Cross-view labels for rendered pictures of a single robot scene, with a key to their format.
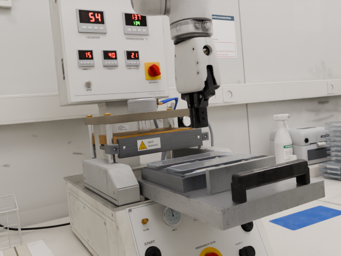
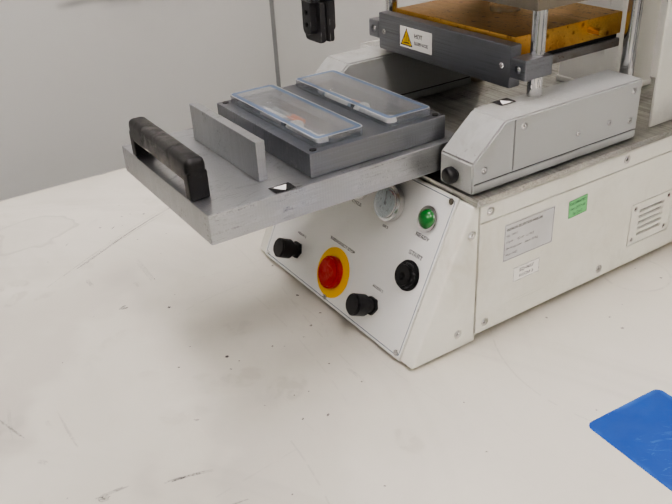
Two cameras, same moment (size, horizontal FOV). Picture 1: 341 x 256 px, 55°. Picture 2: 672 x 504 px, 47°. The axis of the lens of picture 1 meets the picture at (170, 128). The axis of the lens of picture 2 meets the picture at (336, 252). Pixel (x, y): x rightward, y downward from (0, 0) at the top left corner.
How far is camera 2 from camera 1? 1.07 m
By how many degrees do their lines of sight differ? 87
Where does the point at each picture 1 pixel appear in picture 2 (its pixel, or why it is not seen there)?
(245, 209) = (136, 165)
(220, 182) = (200, 130)
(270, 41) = not seen: outside the picture
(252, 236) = (401, 301)
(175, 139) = (457, 50)
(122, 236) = not seen: hidden behind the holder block
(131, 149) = (393, 37)
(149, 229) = not seen: hidden behind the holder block
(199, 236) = (343, 227)
